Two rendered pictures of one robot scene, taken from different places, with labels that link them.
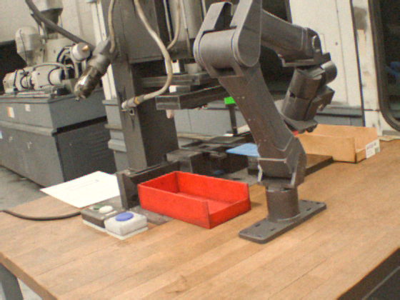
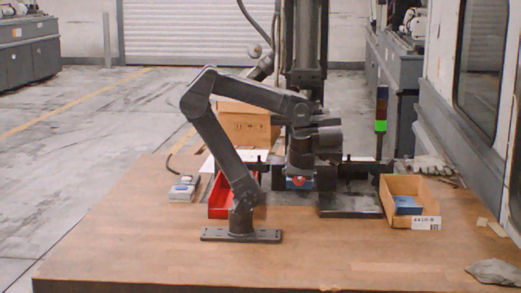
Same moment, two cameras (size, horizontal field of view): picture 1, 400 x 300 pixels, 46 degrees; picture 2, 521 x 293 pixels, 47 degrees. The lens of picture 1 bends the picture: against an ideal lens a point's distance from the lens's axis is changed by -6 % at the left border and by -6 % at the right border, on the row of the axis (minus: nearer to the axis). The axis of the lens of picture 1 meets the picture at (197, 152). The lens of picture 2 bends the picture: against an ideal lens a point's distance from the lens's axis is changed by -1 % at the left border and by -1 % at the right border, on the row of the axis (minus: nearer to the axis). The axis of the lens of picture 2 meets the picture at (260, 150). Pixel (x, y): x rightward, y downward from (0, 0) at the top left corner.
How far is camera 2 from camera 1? 114 cm
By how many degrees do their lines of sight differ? 40
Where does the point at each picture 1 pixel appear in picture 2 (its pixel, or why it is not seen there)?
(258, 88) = (208, 133)
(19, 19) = not seen: outside the picture
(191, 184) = not seen: hidden behind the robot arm
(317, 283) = (160, 271)
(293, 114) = (290, 160)
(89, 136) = not seen: hidden behind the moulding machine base
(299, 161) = (246, 196)
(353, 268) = (187, 277)
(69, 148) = (412, 113)
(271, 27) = (239, 91)
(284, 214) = (231, 229)
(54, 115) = (405, 74)
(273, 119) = (224, 158)
